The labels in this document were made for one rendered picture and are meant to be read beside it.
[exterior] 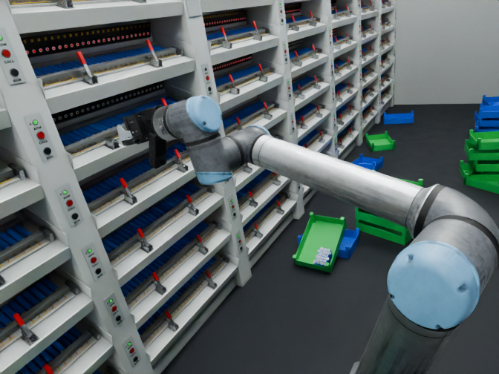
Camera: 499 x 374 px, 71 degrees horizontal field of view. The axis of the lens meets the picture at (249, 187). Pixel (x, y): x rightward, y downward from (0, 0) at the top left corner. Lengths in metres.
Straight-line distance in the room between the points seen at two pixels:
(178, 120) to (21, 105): 0.39
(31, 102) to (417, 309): 0.95
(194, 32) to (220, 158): 0.70
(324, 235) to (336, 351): 0.69
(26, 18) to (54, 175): 0.39
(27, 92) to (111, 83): 0.24
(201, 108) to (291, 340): 1.10
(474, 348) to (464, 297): 1.12
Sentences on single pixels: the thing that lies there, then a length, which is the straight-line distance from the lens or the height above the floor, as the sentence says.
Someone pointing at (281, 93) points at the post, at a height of 0.84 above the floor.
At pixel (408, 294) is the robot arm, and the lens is 0.60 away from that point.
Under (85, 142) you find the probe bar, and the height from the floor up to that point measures 0.98.
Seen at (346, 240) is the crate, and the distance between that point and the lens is 2.15.
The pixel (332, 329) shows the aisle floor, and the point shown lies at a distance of 1.66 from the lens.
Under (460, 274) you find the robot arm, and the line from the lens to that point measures 0.56.
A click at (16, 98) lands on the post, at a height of 1.15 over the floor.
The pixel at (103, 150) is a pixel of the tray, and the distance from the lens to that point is 1.18.
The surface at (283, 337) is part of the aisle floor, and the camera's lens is 1.64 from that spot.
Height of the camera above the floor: 1.23
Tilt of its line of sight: 25 degrees down
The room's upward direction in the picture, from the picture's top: 10 degrees counter-clockwise
